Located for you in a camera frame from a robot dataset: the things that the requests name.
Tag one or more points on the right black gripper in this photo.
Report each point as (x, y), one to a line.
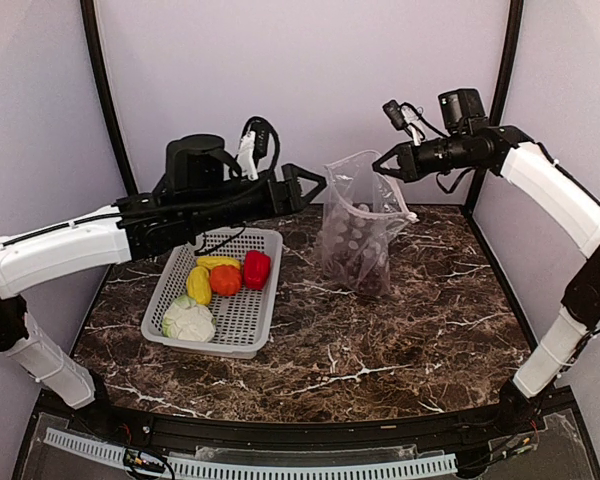
(411, 167)

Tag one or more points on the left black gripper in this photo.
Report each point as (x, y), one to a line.
(292, 200)

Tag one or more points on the clear zip top bag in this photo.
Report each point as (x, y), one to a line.
(352, 180)

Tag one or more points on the dark red grape bunch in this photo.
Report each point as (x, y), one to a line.
(355, 250)

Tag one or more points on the orange bell pepper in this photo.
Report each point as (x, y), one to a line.
(226, 280)

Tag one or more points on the yellow bell pepper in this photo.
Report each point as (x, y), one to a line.
(198, 285)

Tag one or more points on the white plastic perforated basket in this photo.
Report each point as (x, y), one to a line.
(242, 321)

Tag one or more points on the white green cauliflower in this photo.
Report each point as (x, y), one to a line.
(187, 320)

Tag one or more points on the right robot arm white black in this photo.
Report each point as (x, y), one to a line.
(470, 142)

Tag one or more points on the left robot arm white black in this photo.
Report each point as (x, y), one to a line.
(203, 188)

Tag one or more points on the red bell pepper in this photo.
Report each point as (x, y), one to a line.
(256, 269)

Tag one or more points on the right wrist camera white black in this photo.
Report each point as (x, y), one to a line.
(409, 119)

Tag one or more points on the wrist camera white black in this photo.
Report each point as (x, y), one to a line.
(253, 147)
(409, 119)

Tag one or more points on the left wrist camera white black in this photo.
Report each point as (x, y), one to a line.
(253, 147)

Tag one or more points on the left black frame post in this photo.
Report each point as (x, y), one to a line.
(106, 101)

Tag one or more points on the black curved front rail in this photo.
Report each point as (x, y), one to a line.
(461, 431)

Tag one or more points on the white slotted cable duct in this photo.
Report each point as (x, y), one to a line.
(226, 463)

